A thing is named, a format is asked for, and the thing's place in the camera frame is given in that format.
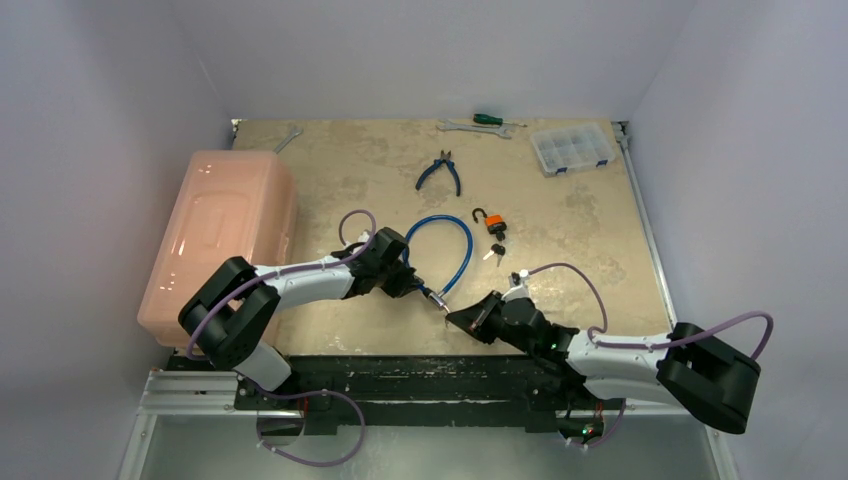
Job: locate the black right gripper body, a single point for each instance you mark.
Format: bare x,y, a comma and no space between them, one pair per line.
486,319

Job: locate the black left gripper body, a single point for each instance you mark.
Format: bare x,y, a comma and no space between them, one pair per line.
397,279

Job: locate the small silver keys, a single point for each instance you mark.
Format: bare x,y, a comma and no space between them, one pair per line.
445,307

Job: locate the blue cable lock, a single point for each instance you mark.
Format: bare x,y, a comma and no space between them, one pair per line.
437,296

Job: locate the black-headed key bunch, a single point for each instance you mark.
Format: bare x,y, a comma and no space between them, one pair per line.
496,252

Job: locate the orange black padlock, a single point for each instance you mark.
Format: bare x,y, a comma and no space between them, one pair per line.
495,225

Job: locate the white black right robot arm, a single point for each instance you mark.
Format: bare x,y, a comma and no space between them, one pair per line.
687,368

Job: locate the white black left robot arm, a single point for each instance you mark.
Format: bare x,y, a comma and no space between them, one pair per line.
228,315

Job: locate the small silver wrench left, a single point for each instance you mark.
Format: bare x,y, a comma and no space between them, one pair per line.
293,133

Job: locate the silver wrench near screwdriver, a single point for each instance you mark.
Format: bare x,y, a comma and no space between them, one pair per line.
503,131

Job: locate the pink plastic storage box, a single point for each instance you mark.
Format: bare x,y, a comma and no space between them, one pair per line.
231,203

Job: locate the clear plastic organizer box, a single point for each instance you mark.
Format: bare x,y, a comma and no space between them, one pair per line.
573,149

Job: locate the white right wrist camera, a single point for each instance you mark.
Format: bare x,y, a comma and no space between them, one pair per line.
518,286

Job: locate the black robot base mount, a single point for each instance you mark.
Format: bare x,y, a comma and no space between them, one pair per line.
510,391

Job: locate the green-handled screwdriver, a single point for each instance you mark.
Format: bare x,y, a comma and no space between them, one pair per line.
485,119

